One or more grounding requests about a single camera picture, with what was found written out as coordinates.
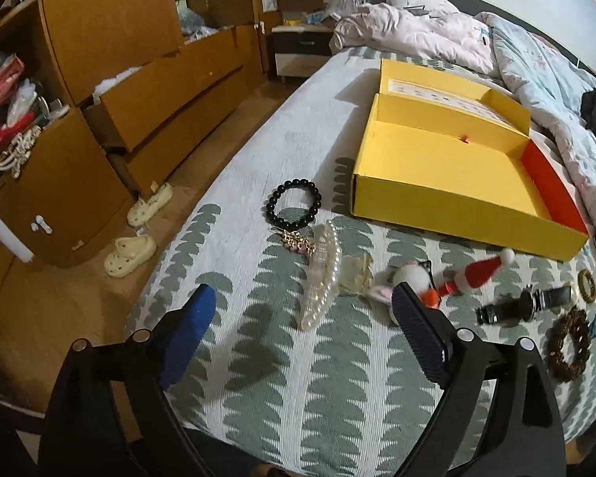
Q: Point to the pink pillow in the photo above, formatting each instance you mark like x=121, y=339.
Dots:
x=442, y=33

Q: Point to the cream slipper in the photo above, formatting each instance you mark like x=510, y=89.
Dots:
x=129, y=253
x=143, y=210

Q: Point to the gold rhinestone hair clip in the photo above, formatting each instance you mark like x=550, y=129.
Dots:
x=296, y=242

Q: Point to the light blue hair clip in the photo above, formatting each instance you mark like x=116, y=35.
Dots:
x=592, y=329

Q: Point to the white pompom bunny clip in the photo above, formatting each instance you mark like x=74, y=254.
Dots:
x=418, y=275

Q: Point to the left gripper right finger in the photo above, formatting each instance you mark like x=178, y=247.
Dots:
x=425, y=331

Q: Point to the black wrist watch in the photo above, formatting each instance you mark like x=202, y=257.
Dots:
x=527, y=305

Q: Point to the wooden wardrobe cabinet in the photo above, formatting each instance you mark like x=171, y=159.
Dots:
x=141, y=84

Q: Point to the clear plastic hair claw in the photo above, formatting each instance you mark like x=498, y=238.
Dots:
x=355, y=277

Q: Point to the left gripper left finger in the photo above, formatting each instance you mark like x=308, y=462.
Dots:
x=180, y=332

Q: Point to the floral white duvet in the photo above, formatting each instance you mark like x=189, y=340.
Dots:
x=550, y=87

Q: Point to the pearl hair claw clip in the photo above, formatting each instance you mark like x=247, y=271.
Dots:
x=322, y=277

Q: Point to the black white nightstand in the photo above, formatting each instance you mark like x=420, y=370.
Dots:
x=300, y=51

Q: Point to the cream slipper near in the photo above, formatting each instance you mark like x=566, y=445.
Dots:
x=129, y=253

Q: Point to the cream slipper far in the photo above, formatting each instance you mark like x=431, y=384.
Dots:
x=143, y=210

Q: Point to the santa hat hair clip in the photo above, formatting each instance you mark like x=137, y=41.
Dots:
x=476, y=274

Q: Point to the yellow cardboard box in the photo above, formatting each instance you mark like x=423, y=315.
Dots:
x=451, y=156

